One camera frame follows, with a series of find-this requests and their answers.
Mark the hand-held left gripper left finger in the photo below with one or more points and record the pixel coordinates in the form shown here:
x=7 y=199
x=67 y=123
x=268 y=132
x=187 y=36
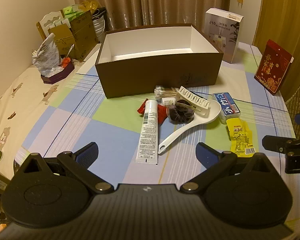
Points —
x=88 y=153

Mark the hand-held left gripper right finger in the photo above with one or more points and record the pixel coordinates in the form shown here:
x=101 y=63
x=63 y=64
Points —
x=205 y=153

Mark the white plastic ladle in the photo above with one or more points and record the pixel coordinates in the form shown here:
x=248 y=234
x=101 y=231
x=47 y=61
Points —
x=176 y=135

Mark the yellow snack packet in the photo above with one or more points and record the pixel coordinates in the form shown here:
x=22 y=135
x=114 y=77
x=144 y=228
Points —
x=240 y=137

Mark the dark brown scrunchie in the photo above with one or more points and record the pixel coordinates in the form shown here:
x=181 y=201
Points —
x=180 y=113

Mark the blue and white plastic case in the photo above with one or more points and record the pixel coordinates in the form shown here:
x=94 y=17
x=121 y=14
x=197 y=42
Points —
x=226 y=105

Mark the red candy packet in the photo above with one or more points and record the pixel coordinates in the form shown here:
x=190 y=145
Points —
x=162 y=115

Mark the cream hair claw clip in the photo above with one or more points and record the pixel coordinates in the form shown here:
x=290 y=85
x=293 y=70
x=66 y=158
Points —
x=190 y=96

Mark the white squeeze tube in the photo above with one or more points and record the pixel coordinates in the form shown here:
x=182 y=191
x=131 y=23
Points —
x=148 y=135

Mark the cotton swab packet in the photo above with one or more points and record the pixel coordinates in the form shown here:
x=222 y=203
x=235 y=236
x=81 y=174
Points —
x=165 y=92

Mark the brown cardboard box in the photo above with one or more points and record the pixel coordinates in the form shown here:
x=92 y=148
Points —
x=152 y=80

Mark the white ribbed container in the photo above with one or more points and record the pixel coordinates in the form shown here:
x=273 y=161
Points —
x=99 y=26

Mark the pastel checkered tablecloth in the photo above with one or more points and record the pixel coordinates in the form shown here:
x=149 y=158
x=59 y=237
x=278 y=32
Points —
x=72 y=120

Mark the red gold-printed gift box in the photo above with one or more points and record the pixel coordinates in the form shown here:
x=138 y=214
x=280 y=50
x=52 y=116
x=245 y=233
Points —
x=272 y=67

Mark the purple tray box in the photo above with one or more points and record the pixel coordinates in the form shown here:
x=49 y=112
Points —
x=57 y=77

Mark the small orange toy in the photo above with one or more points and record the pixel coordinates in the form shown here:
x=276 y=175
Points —
x=66 y=60

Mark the metal spoon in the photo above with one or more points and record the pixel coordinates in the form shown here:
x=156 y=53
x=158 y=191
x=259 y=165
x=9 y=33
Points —
x=69 y=51

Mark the white humidifier carton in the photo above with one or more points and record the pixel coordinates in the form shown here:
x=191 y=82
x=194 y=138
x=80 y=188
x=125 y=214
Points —
x=222 y=35

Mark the small cardboard carton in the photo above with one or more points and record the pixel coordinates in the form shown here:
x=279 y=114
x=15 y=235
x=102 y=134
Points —
x=61 y=38

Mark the large cardboard carton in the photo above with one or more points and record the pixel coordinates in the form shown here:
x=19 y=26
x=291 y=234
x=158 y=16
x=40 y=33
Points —
x=83 y=35

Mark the white carved chair back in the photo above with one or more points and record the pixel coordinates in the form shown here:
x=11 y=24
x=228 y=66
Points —
x=48 y=20

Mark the green tissue packs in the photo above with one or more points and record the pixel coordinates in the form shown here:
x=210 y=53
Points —
x=72 y=11

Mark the yellow plastic bag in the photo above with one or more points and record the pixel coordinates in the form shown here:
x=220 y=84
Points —
x=90 y=5

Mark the shiny beige curtain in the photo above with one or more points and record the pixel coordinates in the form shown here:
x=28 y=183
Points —
x=152 y=2

